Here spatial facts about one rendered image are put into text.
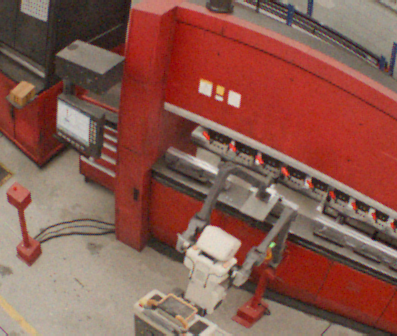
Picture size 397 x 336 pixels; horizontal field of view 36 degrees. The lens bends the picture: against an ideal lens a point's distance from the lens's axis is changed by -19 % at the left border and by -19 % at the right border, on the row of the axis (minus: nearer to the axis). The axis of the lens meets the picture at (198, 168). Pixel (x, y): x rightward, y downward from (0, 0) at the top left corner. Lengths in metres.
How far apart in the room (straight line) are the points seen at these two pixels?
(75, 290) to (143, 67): 1.96
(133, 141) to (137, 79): 0.55
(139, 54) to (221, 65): 0.55
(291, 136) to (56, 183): 2.57
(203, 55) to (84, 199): 2.16
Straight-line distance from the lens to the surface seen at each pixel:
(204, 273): 4.29
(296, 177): 4.82
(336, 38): 6.30
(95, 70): 4.41
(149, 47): 4.56
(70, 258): 5.77
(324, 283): 5.24
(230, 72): 4.60
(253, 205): 4.94
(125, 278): 5.66
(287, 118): 4.58
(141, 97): 4.82
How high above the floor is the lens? 4.46
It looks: 42 degrees down
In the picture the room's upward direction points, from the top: 8 degrees clockwise
